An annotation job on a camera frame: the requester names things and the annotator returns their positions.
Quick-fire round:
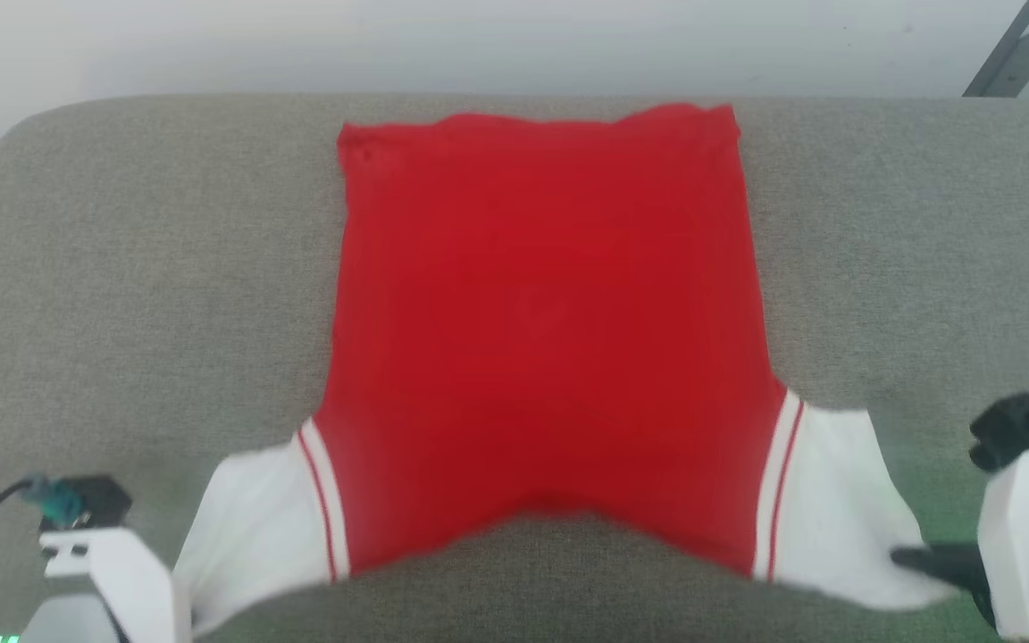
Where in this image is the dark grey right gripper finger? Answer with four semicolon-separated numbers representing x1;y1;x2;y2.
890;544;991;618

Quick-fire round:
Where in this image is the teal left camera cable plug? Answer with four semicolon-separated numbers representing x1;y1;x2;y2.
21;477;87;528

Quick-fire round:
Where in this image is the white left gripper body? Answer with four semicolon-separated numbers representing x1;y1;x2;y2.
38;526;191;643

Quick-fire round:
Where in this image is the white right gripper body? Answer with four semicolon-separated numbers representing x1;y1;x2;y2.
976;437;1029;640

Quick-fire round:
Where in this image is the red and white shirt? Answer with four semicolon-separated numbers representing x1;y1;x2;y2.
172;103;959;638

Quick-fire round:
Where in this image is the grey metal pole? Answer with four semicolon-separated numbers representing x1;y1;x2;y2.
962;0;1029;98

